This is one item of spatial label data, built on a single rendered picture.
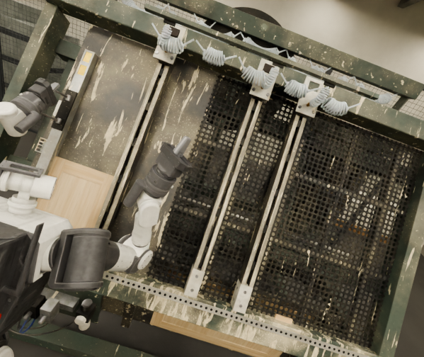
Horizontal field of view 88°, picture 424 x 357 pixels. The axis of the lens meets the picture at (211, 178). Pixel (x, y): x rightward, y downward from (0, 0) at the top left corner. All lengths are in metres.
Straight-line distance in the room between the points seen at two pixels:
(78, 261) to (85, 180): 0.62
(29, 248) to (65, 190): 0.64
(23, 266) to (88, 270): 0.13
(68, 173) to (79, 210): 0.19
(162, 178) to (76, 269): 0.31
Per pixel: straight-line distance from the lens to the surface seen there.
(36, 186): 0.74
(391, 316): 1.58
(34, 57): 1.46
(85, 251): 0.67
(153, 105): 1.14
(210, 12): 1.75
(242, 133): 1.11
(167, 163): 0.68
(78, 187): 1.23
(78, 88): 1.31
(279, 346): 1.36
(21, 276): 0.69
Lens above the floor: 1.85
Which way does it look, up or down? 26 degrees down
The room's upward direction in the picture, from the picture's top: 21 degrees clockwise
